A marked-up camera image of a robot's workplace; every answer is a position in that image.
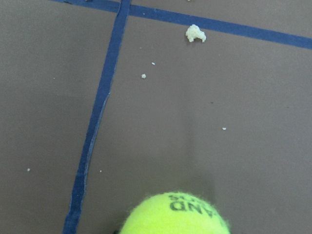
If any blue tape strip crosswise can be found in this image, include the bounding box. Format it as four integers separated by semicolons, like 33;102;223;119
129;4;312;50

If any blue tape strip lengthwise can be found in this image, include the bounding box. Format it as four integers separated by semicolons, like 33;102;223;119
62;0;131;234

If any white foam crumb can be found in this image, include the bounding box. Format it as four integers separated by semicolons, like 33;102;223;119
185;24;207;43

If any yellow tennis ball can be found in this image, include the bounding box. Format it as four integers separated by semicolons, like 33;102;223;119
120;192;230;234

